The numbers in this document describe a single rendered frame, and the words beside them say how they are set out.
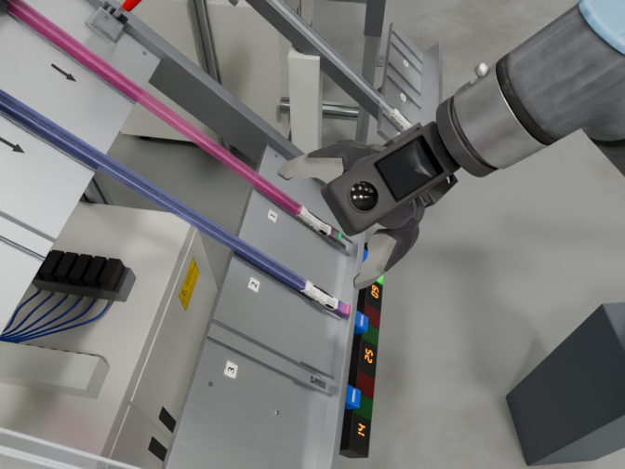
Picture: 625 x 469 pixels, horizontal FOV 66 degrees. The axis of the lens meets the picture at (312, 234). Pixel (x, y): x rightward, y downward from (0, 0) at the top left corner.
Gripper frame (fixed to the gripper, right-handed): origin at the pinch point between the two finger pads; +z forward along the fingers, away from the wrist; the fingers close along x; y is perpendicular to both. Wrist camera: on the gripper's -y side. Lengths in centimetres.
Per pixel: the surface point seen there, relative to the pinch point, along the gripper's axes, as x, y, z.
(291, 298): -5.9, 3.4, 13.0
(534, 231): -47, 126, 32
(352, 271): -8.7, 15.4, 12.2
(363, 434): -26.9, 2.5, 15.6
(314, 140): 15, 47, 29
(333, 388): -18.4, 0.7, 12.9
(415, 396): -57, 56, 56
